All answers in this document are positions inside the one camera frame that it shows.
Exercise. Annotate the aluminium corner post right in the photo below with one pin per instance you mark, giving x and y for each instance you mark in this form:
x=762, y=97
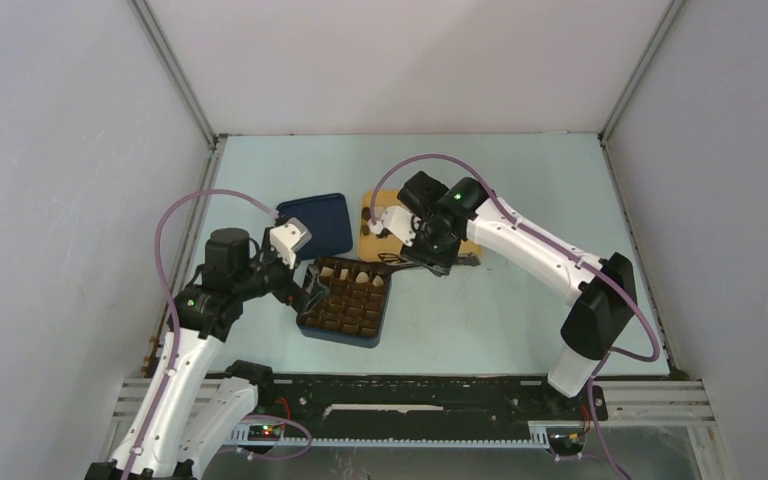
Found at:
x=646, y=60

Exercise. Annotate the blue chocolate box with insert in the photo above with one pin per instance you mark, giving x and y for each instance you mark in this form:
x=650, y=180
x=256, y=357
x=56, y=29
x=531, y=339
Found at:
x=352, y=314

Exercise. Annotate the aluminium corner post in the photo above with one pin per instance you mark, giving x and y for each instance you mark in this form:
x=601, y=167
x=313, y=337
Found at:
x=168, y=59
x=646, y=60

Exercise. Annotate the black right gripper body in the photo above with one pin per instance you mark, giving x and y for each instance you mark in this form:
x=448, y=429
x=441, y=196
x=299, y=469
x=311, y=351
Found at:
x=432, y=247

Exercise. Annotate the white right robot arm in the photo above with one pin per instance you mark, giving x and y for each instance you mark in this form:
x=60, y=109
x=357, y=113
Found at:
x=600, y=292

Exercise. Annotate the aluminium corner post left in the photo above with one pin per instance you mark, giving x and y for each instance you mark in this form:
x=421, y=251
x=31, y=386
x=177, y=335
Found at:
x=168, y=59

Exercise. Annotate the yellow plastic tray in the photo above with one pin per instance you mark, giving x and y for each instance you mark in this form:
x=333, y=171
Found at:
x=380, y=246

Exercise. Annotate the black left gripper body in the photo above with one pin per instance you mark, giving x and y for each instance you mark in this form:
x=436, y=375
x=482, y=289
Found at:
x=278, y=275

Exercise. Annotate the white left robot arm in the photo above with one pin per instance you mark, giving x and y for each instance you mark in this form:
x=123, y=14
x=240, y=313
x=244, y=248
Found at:
x=165, y=441

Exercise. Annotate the dark blue box lid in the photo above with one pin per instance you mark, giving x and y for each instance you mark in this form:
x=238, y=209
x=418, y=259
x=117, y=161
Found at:
x=327, y=218

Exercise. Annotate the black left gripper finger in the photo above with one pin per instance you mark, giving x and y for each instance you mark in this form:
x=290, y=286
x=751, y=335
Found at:
x=316, y=278
x=308, y=297

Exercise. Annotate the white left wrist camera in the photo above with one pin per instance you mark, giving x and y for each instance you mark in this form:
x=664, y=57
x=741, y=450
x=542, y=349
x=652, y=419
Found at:
x=288, y=239

